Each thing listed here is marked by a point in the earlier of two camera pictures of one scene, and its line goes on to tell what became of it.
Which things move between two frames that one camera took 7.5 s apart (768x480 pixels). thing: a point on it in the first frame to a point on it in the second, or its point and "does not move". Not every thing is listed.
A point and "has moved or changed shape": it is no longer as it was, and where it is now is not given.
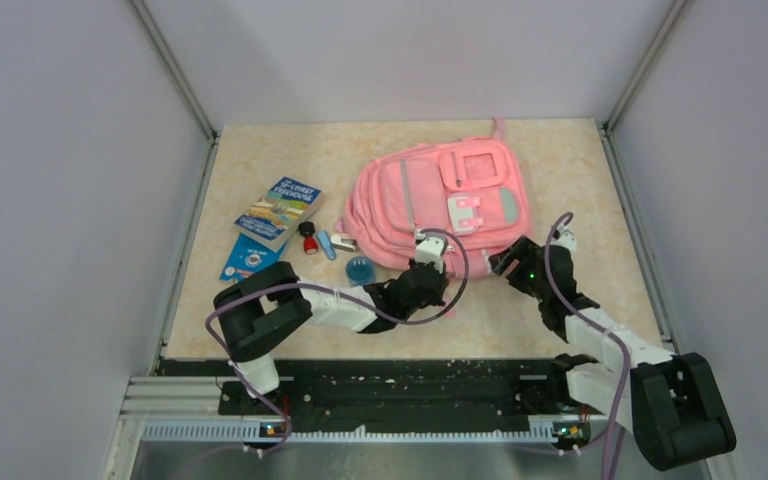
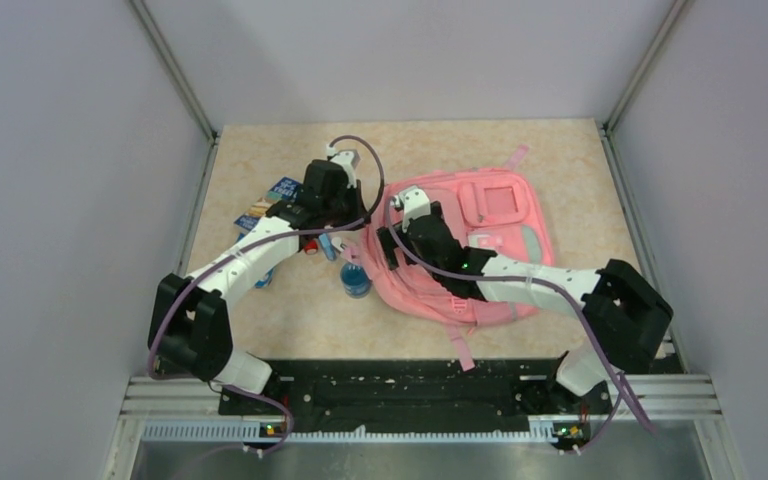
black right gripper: [502, 261] to [389, 249]
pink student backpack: [471, 190] has moved or changed shape
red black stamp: [310, 241] does not move
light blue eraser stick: [327, 244] does not move
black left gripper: [437, 298] to [356, 199]
